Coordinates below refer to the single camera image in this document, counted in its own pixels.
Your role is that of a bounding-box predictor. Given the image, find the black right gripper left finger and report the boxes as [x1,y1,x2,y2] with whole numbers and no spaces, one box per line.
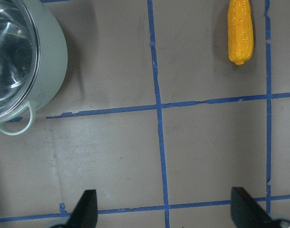
[67,190,98,228]

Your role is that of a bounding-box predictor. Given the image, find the glass pot lid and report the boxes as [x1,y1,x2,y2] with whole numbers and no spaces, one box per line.
[0,0,39,118]

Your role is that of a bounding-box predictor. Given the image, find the yellow toy corn cob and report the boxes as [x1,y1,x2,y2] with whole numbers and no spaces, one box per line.
[227,0,254,66]

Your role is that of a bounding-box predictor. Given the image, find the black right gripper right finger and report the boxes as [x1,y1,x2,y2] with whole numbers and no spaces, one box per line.
[231,187,273,228]

